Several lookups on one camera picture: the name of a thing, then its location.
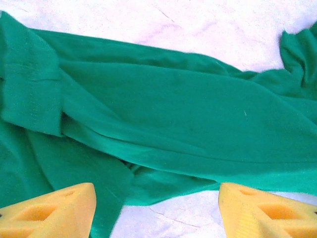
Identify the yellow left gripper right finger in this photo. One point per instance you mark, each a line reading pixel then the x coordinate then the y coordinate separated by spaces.
pixel 262 215

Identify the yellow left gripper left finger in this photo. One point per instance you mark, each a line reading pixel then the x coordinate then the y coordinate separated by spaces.
pixel 54 213

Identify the green t-shirt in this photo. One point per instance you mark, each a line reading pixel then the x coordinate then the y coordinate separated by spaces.
pixel 173 111

